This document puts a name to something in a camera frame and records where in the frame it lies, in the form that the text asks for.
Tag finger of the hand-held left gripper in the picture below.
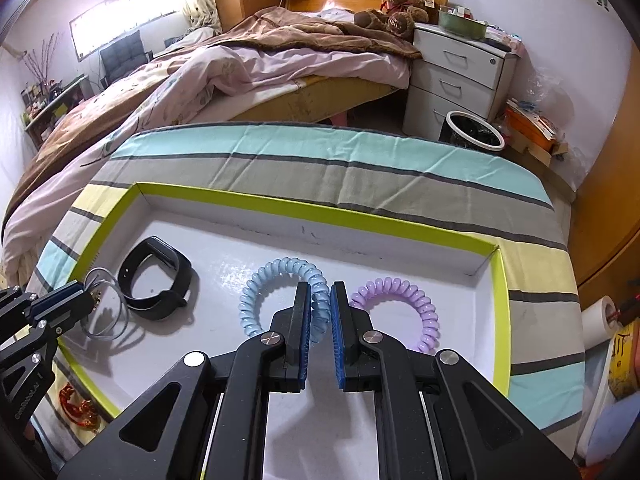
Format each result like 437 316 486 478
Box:
0 281 87 342
0 300 99 372

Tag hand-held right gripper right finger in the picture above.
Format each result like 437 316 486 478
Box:
327 281 583 480

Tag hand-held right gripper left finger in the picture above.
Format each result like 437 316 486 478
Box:
57 281 313 480

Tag grey hair tie with charm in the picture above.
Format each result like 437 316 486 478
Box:
80 267 132 343

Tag red knot ornament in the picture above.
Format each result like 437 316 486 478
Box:
59 382 101 431

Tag white tray with lime rim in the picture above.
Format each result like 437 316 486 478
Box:
56 181 512 480

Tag black smart band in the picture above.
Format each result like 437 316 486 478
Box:
118 236 195 321

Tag cluttered low shelf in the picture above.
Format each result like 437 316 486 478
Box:
20 74 91 148

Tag dried branches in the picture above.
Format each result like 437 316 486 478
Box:
25 32 63 91

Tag black bin with white rim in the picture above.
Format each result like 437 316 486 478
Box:
439 111 506 151

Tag dark chair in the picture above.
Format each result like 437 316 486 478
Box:
99 30 156 91

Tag paper towel roll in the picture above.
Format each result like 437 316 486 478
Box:
580 295 621 348

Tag bed with pink quilt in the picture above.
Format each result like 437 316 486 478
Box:
0 35 413 286

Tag orange box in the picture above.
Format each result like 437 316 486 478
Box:
505 105 558 153

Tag yellow tin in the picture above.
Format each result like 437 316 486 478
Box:
607 320 640 401

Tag pale blue cloth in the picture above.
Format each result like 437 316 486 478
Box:
585 400 640 466

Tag window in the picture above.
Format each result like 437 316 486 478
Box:
69 0 183 61

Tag white drawer nightstand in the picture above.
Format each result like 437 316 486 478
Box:
402 22 521 141

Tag brown fleece blanket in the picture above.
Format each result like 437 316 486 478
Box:
197 7 423 61

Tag wide wooden wardrobe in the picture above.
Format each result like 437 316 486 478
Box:
567 35 640 301

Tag clear plastic bag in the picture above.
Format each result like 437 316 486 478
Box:
525 72 576 121

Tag brown teddy bear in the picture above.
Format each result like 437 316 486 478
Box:
354 0 430 43

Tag green basin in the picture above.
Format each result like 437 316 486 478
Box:
438 7 488 41

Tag pile of pink packets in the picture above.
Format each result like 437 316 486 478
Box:
485 25 523 53

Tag blue spiral hair tie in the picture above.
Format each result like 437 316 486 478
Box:
239 258 328 346

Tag purple spiral hair tie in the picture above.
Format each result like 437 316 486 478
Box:
348 276 442 355

